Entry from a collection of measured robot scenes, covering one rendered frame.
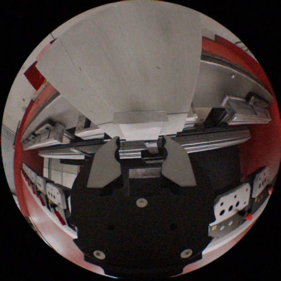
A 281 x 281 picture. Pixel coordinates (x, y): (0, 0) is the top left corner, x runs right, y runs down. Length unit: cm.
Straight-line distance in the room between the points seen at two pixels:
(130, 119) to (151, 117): 3
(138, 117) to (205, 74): 23
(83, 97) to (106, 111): 5
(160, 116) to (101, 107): 9
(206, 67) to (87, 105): 28
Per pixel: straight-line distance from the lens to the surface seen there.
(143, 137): 26
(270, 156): 89
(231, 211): 31
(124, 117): 16
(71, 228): 45
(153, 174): 25
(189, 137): 53
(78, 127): 38
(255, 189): 40
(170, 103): 15
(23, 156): 220
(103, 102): 15
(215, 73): 32
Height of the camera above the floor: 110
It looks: 20 degrees down
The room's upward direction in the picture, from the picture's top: 178 degrees clockwise
